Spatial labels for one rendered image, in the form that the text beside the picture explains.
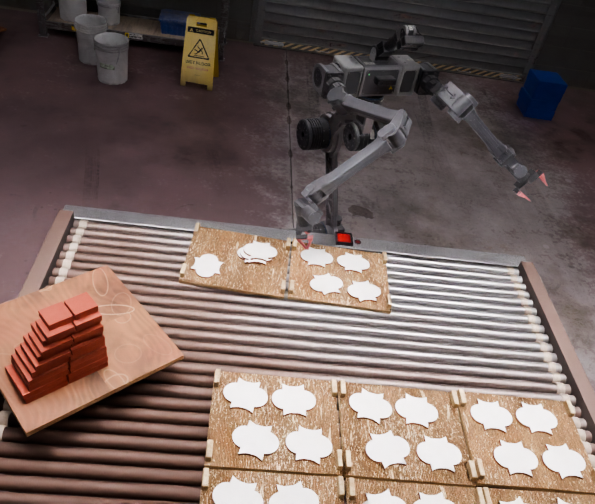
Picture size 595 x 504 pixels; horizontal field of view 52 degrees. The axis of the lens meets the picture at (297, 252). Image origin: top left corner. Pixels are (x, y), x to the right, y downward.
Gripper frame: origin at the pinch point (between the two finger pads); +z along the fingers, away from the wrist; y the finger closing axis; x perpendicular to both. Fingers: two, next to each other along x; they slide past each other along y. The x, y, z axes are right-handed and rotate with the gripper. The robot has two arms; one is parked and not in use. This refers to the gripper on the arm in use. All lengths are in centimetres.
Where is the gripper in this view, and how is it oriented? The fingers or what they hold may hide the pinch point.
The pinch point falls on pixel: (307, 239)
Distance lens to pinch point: 256.0
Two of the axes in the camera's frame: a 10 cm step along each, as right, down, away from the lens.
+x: -9.9, 0.7, 1.3
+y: 0.5, -6.6, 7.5
